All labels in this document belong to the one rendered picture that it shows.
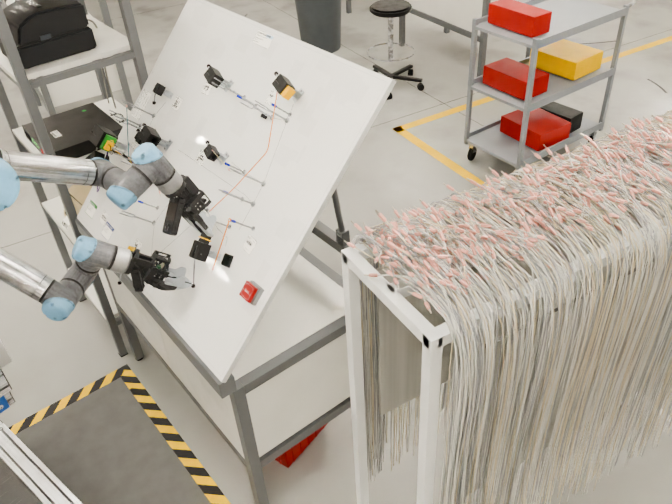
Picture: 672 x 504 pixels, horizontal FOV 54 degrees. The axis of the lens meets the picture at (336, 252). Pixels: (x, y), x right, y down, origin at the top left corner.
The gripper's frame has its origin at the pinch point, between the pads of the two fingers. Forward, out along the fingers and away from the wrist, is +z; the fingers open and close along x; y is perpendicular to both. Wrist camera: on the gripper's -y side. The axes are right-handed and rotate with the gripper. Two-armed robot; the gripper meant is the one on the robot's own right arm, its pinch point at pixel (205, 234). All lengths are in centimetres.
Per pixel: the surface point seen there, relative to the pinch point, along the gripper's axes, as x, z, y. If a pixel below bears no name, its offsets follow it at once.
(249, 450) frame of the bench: -16, 59, -43
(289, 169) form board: -18.5, -5.0, 27.8
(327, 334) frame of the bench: -27, 45, 1
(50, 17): 89, -52, 38
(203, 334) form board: -6.8, 19.1, -24.3
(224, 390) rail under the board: -21.2, 27.1, -34.6
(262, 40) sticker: 16, -22, 65
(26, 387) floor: 132, 72, -77
